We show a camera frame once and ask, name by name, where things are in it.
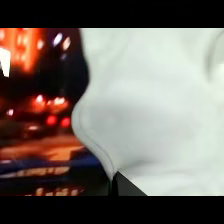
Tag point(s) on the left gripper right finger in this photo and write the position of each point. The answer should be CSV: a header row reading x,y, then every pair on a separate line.
x,y
126,188

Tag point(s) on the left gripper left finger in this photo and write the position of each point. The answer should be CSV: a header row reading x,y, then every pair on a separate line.
x,y
114,186

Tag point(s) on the white T-shirt with green print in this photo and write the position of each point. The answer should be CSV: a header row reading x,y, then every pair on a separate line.
x,y
156,110

